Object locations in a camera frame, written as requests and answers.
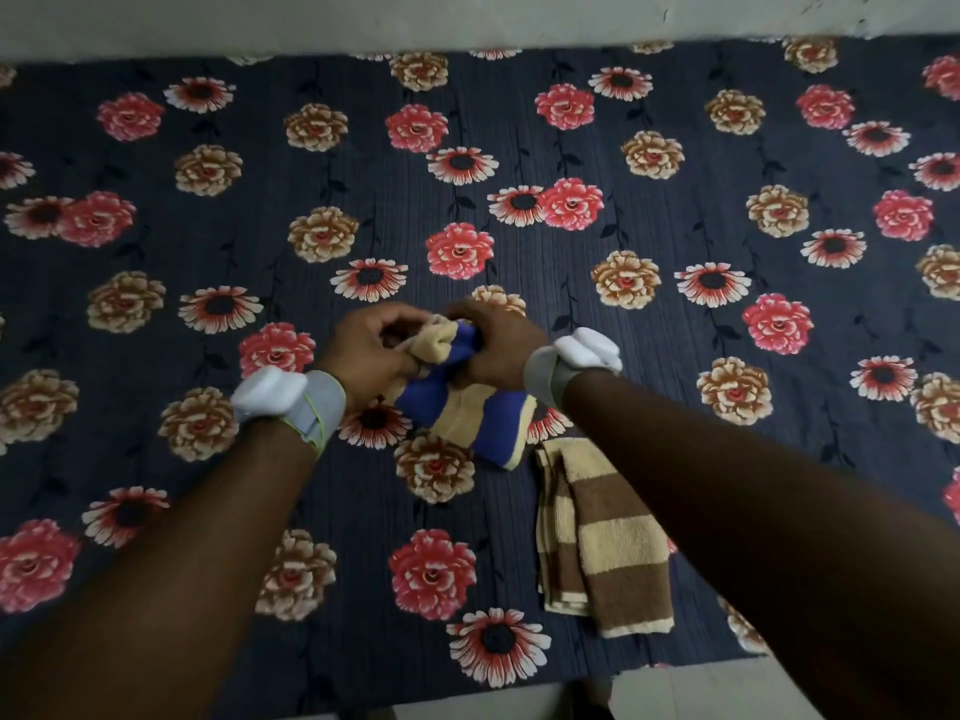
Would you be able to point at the person's left hand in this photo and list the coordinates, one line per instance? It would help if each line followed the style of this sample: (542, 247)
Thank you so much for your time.
(358, 359)

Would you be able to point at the person's right hand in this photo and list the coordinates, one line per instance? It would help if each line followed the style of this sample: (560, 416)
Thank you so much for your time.
(499, 350)

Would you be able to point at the person's right fingers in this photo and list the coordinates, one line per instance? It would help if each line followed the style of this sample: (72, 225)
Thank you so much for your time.
(469, 314)

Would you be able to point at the person's left fingers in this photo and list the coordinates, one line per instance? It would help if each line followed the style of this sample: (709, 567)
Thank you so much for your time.
(401, 320)

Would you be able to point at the blue and tan striped towel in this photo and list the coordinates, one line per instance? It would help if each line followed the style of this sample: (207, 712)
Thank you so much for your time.
(461, 408)

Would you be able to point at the person's right forearm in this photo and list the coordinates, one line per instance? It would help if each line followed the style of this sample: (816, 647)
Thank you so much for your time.
(780, 524)

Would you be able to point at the person's left forearm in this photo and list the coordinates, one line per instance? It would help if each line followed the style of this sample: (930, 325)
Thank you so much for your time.
(161, 573)

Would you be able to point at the dark floral bedsheet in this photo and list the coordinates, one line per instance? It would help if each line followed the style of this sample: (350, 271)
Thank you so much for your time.
(480, 217)

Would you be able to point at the white right wrist tracker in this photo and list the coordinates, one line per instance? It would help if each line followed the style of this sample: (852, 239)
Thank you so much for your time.
(570, 363)

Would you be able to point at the white wrist tracker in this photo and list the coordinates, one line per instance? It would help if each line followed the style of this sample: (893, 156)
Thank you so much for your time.
(570, 363)
(289, 403)

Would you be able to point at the white left wrist tracker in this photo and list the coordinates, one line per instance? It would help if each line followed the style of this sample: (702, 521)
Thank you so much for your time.
(289, 403)

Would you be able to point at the brown and tan striped towel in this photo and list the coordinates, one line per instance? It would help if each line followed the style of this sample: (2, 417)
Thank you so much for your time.
(600, 539)

